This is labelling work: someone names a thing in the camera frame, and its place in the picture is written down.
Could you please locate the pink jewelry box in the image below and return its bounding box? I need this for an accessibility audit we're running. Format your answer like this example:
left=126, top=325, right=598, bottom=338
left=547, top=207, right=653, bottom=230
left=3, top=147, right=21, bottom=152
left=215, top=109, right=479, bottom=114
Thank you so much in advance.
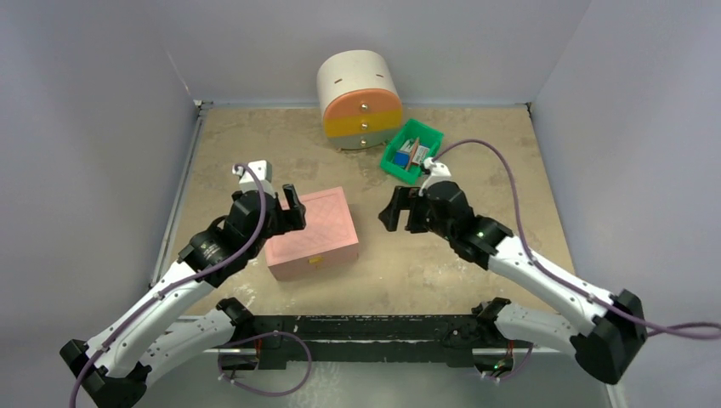
left=264, top=186, right=360, bottom=281

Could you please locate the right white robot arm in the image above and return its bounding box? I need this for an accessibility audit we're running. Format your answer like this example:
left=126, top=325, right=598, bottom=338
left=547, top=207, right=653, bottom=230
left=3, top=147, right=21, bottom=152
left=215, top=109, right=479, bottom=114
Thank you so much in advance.
left=378, top=181, right=648, bottom=384

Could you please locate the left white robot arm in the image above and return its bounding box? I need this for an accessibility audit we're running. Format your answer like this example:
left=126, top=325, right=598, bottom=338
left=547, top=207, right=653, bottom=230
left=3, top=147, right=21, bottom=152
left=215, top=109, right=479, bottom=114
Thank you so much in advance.
left=60, top=184, right=306, bottom=407

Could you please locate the blue box in bin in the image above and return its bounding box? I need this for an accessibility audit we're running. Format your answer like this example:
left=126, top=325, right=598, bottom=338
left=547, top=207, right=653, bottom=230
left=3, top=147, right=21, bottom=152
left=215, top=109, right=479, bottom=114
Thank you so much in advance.
left=393, top=150, right=411, bottom=168

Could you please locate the red white small box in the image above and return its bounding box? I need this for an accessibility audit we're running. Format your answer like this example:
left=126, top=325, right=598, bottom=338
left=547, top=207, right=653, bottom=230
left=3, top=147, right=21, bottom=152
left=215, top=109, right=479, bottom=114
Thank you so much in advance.
left=413, top=145, right=429, bottom=166

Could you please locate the green plastic bin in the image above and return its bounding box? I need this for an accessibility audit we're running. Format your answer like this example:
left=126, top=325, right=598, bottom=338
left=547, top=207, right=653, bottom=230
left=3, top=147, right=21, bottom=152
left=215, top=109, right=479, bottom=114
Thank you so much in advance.
left=379, top=119, right=444, bottom=184

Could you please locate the cream orange drawer cabinet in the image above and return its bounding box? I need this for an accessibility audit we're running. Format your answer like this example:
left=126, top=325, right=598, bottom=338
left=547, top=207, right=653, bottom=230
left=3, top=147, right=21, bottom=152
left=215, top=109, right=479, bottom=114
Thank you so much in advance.
left=316, top=49, right=403, bottom=150

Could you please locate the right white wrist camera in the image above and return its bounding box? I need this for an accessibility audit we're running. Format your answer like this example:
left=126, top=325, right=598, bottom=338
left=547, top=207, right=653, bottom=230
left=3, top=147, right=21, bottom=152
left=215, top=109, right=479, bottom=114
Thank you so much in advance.
left=418, top=157, right=451, bottom=196

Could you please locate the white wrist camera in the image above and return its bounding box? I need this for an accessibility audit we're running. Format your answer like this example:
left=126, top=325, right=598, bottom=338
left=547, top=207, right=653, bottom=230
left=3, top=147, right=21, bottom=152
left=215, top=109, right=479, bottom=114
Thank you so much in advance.
left=418, top=157, right=451, bottom=196
left=231, top=160, right=275, bottom=196

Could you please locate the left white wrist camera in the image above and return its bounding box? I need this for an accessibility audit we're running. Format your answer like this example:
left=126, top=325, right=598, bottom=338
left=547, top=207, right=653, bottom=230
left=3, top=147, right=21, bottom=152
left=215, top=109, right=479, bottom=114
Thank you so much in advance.
left=231, top=160, right=275, bottom=196

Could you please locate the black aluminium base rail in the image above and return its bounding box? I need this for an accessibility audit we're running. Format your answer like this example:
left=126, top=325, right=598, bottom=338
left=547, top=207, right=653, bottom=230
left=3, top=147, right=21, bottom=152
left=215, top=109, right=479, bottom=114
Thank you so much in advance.
left=211, top=313, right=530, bottom=370

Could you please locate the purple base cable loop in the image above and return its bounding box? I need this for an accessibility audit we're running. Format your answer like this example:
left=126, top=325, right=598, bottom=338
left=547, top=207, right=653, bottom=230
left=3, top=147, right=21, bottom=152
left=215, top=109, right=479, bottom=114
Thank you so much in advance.
left=216, top=331, right=314, bottom=399

